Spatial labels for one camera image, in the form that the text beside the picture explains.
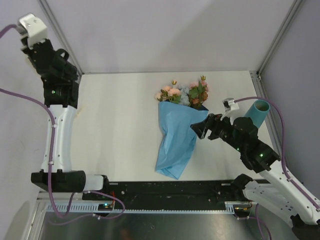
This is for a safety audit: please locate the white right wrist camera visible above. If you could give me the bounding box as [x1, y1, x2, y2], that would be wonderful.
[222, 98, 240, 118]

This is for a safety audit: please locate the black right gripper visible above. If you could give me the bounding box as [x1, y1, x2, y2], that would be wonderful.
[189, 111, 244, 153]

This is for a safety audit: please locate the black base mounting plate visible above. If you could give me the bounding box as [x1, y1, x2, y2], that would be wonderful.
[82, 180, 253, 212]

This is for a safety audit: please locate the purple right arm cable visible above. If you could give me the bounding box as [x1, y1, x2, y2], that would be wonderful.
[233, 96, 320, 240]

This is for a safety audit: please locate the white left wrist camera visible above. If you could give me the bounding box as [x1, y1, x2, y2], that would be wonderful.
[16, 13, 48, 49]

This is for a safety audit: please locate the blue flower bouquet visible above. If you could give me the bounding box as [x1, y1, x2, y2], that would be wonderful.
[155, 75, 209, 180]

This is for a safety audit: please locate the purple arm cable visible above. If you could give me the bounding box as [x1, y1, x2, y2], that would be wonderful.
[233, 96, 320, 240]
[0, 24, 126, 220]

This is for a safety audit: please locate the white slotted cable duct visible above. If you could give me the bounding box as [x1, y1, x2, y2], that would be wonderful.
[44, 201, 251, 216]

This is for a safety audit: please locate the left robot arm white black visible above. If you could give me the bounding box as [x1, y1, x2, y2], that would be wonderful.
[22, 39, 111, 200]

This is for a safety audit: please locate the aluminium frame left post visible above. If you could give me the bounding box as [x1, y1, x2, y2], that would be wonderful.
[37, 0, 84, 77]

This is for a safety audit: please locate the teal cylindrical vase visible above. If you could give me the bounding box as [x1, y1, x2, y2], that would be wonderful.
[244, 100, 270, 129]

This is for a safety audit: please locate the aluminium frame right post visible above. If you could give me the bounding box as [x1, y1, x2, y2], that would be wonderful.
[256, 0, 306, 76]

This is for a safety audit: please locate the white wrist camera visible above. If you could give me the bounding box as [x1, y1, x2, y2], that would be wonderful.
[222, 98, 240, 118]
[16, 13, 48, 49]

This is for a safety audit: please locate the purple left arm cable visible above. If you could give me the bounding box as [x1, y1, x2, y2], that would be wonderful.
[0, 24, 126, 220]

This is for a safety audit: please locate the aluminium frame post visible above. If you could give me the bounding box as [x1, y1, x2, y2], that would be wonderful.
[256, 0, 306, 76]
[37, 0, 84, 77]

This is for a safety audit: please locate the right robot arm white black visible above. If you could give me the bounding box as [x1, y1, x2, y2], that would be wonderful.
[190, 113, 320, 240]

